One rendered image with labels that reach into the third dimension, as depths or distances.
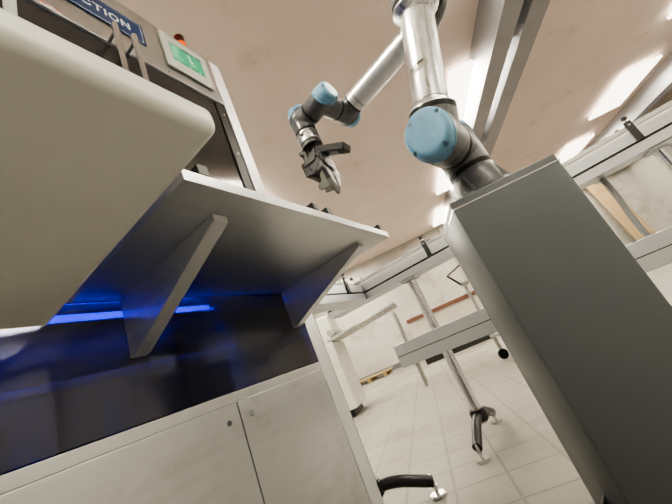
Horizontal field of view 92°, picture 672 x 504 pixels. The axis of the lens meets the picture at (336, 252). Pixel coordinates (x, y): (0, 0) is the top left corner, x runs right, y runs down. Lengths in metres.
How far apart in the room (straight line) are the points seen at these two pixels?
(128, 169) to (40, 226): 0.11
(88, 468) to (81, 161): 0.54
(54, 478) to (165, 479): 0.17
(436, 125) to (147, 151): 0.63
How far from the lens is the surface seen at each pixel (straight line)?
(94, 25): 1.53
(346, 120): 1.23
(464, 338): 1.74
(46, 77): 0.29
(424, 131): 0.82
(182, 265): 0.64
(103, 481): 0.75
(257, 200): 0.58
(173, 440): 0.80
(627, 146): 1.77
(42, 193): 0.37
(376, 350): 9.39
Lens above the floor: 0.55
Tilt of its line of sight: 19 degrees up
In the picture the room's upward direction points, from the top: 24 degrees counter-clockwise
